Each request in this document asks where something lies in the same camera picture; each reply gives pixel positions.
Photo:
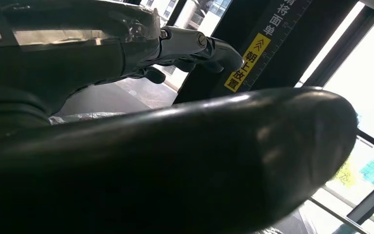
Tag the black inbound scanner machine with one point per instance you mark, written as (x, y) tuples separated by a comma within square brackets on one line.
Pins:
[(303, 58)]

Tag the yellow black label sticker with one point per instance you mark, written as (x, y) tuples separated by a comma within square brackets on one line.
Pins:
[(248, 61)]

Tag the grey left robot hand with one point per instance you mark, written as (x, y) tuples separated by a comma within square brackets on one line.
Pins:
[(174, 161)]

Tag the grey plastic mailer parcel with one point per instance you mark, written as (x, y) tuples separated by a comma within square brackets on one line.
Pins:
[(87, 117)]

